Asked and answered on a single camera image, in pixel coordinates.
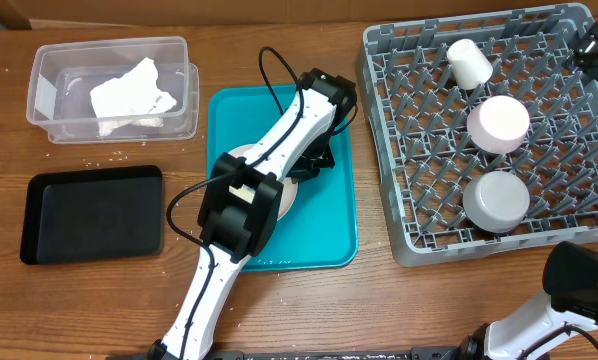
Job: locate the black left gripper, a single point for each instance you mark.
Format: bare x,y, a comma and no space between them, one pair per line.
302,172

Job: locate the large white plate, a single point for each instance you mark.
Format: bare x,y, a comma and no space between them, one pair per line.
290,189

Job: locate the small pink bowl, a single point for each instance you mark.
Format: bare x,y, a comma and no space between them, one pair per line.
498,125

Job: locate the cream cup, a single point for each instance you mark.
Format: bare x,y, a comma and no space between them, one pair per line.
469,65

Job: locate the grey bowl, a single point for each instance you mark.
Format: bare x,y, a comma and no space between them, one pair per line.
496,202

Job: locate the white napkin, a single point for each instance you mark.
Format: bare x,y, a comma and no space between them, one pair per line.
133,94

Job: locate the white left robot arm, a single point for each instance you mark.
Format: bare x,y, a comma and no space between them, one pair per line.
232,215

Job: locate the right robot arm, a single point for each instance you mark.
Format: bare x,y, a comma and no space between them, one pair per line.
567,306

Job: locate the grey dishwasher rack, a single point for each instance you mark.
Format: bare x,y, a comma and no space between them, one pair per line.
417,114

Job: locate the teal serving tray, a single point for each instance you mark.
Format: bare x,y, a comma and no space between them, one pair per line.
320,228

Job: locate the black tray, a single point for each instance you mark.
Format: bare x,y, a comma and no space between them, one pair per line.
91,215

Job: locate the clear plastic bin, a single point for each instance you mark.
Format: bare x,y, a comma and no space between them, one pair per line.
63,75

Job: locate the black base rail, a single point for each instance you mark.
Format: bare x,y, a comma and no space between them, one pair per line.
416,353

